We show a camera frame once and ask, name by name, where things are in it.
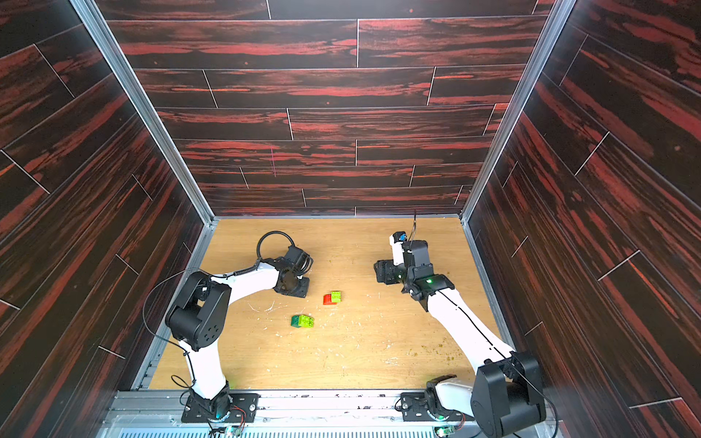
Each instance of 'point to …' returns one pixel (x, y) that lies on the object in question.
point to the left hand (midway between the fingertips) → (305, 290)
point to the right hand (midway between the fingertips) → (393, 262)
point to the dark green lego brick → (294, 321)
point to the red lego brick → (327, 299)
